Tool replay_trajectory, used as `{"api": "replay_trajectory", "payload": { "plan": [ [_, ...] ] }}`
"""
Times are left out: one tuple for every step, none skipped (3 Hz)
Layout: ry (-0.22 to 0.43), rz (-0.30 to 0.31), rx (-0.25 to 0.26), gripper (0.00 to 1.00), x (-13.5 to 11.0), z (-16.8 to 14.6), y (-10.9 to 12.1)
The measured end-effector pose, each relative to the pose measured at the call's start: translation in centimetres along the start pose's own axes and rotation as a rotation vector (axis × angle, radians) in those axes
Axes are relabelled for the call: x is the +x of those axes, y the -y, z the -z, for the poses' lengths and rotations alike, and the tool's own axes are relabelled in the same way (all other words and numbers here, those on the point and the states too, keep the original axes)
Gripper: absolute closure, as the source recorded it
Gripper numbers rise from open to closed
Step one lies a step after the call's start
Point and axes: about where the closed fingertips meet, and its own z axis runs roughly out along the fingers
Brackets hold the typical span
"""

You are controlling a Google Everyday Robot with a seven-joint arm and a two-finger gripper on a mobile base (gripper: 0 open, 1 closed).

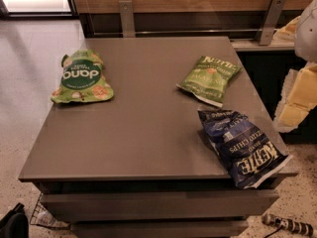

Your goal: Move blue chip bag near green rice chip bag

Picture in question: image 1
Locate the grey drawer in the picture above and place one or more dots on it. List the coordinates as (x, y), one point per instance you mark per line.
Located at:
(158, 205)
(173, 229)

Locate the green Dang rice chip bag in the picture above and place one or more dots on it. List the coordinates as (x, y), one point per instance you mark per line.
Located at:
(82, 79)

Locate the metal wall bracket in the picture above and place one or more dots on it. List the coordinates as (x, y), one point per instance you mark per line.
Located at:
(272, 14)
(127, 18)

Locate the wire basket on floor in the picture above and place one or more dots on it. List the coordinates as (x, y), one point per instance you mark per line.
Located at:
(42, 218)

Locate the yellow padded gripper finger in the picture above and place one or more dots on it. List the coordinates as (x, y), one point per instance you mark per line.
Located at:
(298, 98)

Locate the blue Kettle chip bag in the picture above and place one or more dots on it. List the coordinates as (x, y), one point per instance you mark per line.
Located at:
(244, 150)

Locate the upper grey drawer front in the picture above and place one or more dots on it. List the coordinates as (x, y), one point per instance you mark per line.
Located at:
(158, 205)

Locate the left metal wall bracket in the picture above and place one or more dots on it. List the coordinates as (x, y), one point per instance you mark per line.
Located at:
(127, 18)

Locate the lower grey drawer front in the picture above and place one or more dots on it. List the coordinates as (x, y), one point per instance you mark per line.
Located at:
(173, 229)

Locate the right metal wall bracket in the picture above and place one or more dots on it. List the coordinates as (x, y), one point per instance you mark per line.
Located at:
(272, 14)

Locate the green Kettle jalapeno chip bag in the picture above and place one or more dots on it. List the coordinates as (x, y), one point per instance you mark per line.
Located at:
(209, 79)

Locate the grey drawer cabinet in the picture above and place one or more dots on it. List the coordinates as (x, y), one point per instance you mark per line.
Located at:
(148, 138)

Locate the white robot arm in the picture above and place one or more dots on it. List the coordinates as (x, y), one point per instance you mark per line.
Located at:
(305, 34)

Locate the power strip on floor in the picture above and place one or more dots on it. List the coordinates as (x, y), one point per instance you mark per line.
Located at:
(289, 225)

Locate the black bag on floor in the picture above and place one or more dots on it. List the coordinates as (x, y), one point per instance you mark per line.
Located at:
(15, 223)

